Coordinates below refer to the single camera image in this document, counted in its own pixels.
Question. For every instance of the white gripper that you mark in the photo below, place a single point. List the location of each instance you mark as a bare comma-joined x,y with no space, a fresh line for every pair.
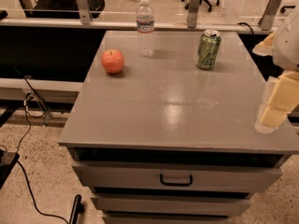
288,46

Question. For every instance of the green soda can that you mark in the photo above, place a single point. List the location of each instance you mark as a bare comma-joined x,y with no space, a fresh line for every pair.
208,49

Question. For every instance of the black office chair right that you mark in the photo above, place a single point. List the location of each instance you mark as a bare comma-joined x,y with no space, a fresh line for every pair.
288,7

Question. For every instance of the grey drawer cabinet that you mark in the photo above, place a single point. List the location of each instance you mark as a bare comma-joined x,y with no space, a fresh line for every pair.
165,110

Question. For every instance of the clear plastic water bottle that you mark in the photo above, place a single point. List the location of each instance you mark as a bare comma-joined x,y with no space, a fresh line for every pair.
145,28

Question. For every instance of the red apple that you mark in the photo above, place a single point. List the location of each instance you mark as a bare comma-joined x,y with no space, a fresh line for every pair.
112,61

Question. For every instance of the top grey drawer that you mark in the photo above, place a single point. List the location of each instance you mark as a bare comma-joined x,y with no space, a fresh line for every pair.
132,175

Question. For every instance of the grey drawer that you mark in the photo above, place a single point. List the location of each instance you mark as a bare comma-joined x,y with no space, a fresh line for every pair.
178,205
132,175

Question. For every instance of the middle grey drawer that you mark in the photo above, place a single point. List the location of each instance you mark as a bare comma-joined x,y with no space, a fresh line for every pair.
178,205

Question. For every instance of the black bag behind glass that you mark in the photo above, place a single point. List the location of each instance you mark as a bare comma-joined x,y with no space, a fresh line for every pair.
65,9

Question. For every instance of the black device on floor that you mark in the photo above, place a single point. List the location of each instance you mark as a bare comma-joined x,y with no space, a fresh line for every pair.
7,162

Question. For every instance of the metal railing post right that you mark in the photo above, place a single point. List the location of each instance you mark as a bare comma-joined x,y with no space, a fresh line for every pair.
267,19

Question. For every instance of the metal railing post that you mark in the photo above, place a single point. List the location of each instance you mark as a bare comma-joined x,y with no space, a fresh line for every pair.
192,13
84,12
267,19

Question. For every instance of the metal railing post middle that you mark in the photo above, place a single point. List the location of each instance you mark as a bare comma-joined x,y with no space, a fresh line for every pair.
192,13

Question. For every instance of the black drawer handle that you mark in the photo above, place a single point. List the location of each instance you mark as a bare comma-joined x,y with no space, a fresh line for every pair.
176,181

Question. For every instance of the metal railing post left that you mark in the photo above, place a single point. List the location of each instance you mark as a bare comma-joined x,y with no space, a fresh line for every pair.
84,12

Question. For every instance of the black handle bottom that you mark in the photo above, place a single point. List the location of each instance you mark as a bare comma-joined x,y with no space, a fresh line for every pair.
77,209

